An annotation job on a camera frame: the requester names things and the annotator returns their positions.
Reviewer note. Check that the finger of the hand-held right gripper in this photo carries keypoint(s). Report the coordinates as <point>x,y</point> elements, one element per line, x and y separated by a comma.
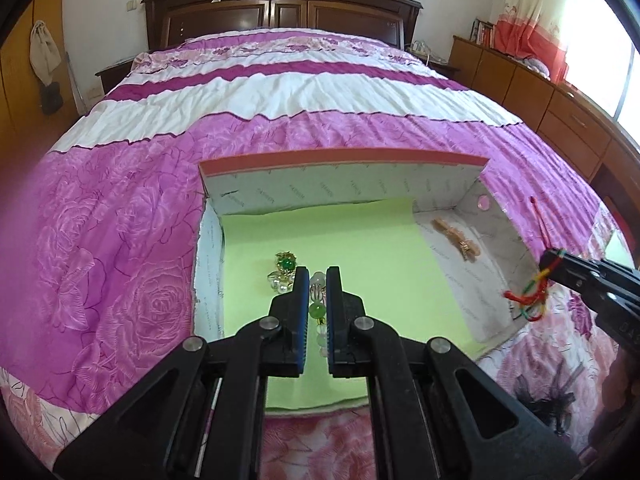
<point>570,270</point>

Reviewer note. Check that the dark wooden headboard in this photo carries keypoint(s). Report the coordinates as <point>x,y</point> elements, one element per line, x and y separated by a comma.
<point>280,10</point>

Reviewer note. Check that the wooden wardrobe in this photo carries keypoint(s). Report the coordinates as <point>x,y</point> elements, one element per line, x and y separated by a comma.
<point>20,90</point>

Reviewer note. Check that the green paper sheet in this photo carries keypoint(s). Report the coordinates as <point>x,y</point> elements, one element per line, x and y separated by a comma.
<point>375,260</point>

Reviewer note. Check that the grey cloth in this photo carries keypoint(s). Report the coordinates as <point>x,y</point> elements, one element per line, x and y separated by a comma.
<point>539,66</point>

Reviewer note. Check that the white cloth bag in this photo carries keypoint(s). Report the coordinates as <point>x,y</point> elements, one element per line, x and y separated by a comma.
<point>44,52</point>

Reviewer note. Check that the black shoulder bag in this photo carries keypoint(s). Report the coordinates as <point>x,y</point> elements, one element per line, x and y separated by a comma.
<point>51,100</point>

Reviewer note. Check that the black feather hair clip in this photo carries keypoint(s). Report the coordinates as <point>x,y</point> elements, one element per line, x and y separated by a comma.
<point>545,405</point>

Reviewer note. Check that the pink and white curtain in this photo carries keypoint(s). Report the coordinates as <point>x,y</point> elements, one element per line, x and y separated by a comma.
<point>535,10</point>

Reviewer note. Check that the dark wooden nightstand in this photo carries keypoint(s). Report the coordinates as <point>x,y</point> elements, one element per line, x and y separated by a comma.
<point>445,69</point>
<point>112,75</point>

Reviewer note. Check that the pink cardboard box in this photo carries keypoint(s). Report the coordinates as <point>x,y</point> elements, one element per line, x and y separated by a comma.
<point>350,185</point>

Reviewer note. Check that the low wooden cabinet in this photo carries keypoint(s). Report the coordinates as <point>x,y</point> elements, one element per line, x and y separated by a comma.
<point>550,110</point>

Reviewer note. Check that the pink floral bedspread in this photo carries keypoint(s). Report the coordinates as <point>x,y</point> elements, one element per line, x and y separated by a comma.
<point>125,210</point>

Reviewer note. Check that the white object on nightstand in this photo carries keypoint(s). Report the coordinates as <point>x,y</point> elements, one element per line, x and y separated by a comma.
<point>424,51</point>

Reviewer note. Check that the thin metal pole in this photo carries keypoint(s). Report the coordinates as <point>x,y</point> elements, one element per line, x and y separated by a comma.
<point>73,80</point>

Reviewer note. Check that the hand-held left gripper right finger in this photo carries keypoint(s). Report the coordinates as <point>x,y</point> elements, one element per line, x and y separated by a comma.
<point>333,310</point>

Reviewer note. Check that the row of books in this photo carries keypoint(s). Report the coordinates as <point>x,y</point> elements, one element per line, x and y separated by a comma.
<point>482,32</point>

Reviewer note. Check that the tan hair clip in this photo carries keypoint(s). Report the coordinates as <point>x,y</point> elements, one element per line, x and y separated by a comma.
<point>455,240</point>

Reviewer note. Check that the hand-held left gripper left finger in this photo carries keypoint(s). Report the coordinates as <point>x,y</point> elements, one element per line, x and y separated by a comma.
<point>301,310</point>

